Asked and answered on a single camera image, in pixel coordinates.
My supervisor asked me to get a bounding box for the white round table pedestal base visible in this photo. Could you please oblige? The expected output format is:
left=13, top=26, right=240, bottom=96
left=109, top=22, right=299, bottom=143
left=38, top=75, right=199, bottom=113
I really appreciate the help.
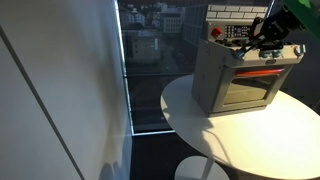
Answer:
left=174, top=155, right=231, bottom=180

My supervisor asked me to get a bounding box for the blue stove knob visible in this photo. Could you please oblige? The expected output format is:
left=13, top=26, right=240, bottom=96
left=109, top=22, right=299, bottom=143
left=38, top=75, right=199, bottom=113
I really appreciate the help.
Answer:
left=272, top=49, right=284, bottom=59
left=259, top=49, right=273, bottom=60
left=293, top=44, right=306, bottom=58
left=233, top=49, right=247, bottom=61

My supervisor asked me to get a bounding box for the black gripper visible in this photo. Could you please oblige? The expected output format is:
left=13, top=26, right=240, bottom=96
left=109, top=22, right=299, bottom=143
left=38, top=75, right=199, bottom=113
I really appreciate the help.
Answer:
left=234, top=8, right=303, bottom=58

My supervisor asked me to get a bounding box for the large red round stove button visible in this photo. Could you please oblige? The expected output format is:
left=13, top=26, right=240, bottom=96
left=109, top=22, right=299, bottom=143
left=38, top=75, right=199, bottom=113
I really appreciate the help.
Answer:
left=211, top=27, right=224, bottom=39

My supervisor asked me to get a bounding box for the grey toy stove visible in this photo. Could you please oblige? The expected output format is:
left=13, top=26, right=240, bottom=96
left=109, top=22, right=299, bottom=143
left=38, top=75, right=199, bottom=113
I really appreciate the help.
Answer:
left=191, top=3, right=307, bottom=118

